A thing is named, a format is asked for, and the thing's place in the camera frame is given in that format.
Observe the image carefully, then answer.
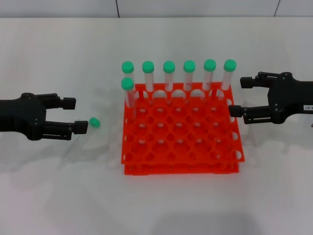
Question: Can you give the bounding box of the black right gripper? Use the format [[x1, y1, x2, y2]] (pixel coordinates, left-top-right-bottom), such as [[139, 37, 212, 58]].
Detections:
[[228, 71, 313, 125]]

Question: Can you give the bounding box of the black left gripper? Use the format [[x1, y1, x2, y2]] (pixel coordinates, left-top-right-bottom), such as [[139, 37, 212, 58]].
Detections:
[[0, 92, 89, 141]]

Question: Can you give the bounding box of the clear test tube green cap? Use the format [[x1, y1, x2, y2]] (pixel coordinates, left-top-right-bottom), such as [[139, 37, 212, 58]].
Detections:
[[203, 59, 217, 98], [221, 59, 237, 100], [163, 60, 176, 102], [142, 61, 155, 102], [64, 117, 101, 159], [121, 61, 137, 98], [183, 60, 196, 101], [121, 77, 137, 120]]

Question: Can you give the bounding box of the orange plastic test tube rack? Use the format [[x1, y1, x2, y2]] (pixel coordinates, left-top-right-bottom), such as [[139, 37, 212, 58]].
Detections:
[[120, 82, 245, 176]]

